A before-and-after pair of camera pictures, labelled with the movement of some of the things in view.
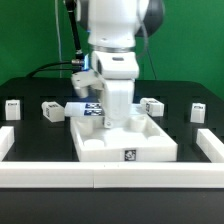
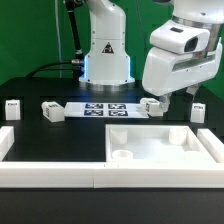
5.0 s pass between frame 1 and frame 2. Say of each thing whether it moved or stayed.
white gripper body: moved
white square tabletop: moved
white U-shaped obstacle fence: stayed
